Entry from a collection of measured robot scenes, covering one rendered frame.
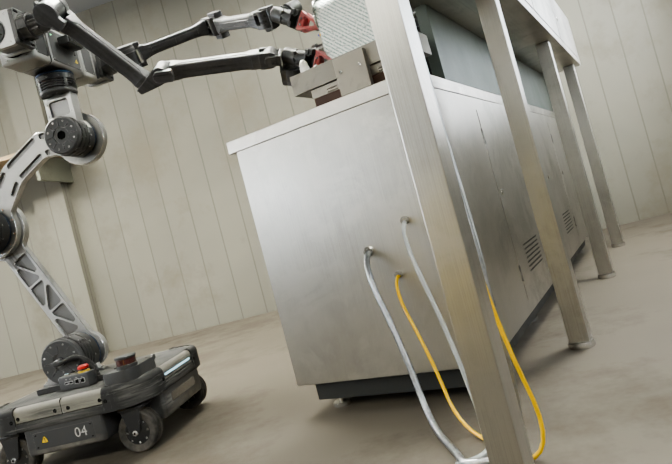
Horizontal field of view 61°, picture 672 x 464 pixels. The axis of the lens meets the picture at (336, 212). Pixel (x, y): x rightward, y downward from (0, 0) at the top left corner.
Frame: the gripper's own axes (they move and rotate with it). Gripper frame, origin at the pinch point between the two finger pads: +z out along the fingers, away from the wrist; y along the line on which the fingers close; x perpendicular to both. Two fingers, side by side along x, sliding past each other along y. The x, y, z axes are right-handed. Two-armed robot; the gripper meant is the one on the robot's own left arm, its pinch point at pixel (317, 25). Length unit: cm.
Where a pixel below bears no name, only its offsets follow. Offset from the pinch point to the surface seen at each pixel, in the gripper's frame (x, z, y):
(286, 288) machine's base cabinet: -79, 36, 32
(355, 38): -1.1, 20.8, 7.9
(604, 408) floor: -65, 127, 36
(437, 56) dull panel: 0.3, 48.8, 5.1
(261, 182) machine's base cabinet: -51, 17, 33
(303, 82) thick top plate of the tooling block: -18.4, 18.9, 27.3
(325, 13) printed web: 4.0, 7.3, 8.3
